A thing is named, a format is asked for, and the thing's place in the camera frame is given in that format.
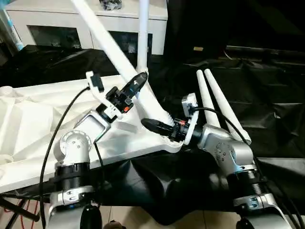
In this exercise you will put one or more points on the white plastic table leg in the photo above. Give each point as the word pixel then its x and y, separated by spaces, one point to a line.
pixel 114 55
pixel 143 35
pixel 207 100
pixel 224 102

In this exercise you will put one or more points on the small bottle with white label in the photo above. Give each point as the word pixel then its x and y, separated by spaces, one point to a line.
pixel 131 48

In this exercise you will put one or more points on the white cabinet with glass doors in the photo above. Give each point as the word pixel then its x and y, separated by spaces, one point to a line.
pixel 59 21

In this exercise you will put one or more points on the dark rounded robot body part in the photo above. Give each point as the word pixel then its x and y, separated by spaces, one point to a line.
pixel 114 225

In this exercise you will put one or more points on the black backdrop cloth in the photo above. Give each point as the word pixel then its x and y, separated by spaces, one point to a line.
pixel 238 21

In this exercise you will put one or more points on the blue white wrapped roll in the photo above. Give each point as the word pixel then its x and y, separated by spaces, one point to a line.
pixel 13 31

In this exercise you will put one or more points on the black folding table frame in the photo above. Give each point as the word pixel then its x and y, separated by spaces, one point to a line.
pixel 14 212

